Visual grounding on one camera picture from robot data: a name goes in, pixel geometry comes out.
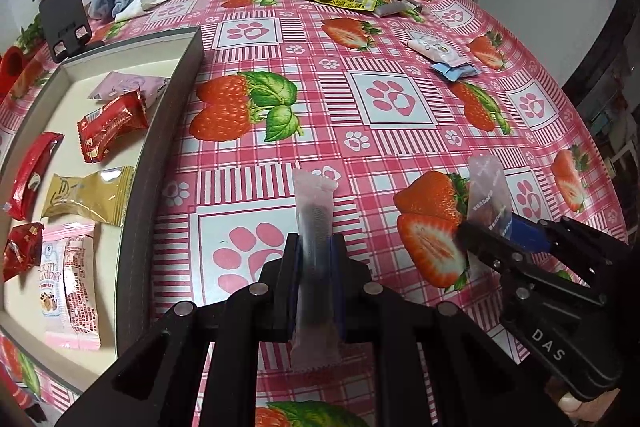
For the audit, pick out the translucent packet with brown filling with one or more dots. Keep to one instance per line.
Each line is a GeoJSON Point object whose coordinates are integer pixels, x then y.
{"type": "Point", "coordinates": [485, 187]}

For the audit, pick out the white cranberry snack packet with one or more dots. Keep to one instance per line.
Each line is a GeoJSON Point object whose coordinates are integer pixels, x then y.
{"type": "Point", "coordinates": [65, 287]}

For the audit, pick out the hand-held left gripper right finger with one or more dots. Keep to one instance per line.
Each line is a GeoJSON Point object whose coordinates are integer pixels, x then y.
{"type": "Point", "coordinates": [336, 267]}

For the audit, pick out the black phone stand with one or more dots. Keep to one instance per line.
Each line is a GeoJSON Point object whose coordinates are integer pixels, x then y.
{"type": "Point", "coordinates": [62, 17]}

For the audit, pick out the pale pink foil snack packet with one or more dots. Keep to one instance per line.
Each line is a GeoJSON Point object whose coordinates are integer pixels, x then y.
{"type": "Point", "coordinates": [127, 85]}

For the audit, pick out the bright red snack packet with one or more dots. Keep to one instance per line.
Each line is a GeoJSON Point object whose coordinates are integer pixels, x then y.
{"type": "Point", "coordinates": [112, 124]}

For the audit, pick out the long red snack packet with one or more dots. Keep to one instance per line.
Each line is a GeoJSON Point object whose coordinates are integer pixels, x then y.
{"type": "Point", "coordinates": [30, 172]}

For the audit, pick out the green potted plant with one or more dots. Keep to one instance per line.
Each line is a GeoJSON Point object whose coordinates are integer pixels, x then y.
{"type": "Point", "coordinates": [30, 34]}

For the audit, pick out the blue snack packet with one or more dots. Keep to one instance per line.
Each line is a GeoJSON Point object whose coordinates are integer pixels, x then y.
{"type": "Point", "coordinates": [456, 72]}

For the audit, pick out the white and pink snack packet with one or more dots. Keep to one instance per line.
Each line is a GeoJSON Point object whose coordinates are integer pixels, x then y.
{"type": "Point", "coordinates": [435, 49]}

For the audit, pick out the gold snack packet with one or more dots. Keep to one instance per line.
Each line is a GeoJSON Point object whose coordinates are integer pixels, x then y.
{"type": "Point", "coordinates": [87, 202]}

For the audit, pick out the grey cardboard box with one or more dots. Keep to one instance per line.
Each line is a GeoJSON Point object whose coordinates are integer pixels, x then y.
{"type": "Point", "coordinates": [175, 107]}

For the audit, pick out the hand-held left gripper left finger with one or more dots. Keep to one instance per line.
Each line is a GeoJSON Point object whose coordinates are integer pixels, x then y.
{"type": "Point", "coordinates": [294, 267]}

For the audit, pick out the pink strawberry print tablecloth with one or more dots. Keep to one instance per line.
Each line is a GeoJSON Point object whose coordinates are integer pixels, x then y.
{"type": "Point", "coordinates": [390, 132]}

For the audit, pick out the person's right hand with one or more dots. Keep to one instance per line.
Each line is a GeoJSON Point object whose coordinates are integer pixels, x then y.
{"type": "Point", "coordinates": [572, 408]}

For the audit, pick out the grey snack packet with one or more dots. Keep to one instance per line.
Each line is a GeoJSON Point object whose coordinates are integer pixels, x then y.
{"type": "Point", "coordinates": [397, 9]}

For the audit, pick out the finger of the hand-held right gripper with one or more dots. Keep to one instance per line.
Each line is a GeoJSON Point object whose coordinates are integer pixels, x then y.
{"type": "Point", "coordinates": [527, 234]}
{"type": "Point", "coordinates": [482, 239]}

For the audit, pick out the translucent packet with grey stick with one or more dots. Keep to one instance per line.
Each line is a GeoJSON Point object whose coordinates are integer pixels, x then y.
{"type": "Point", "coordinates": [312, 217]}

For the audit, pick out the small dark red snack packet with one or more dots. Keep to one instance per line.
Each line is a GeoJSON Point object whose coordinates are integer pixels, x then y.
{"type": "Point", "coordinates": [20, 249]}

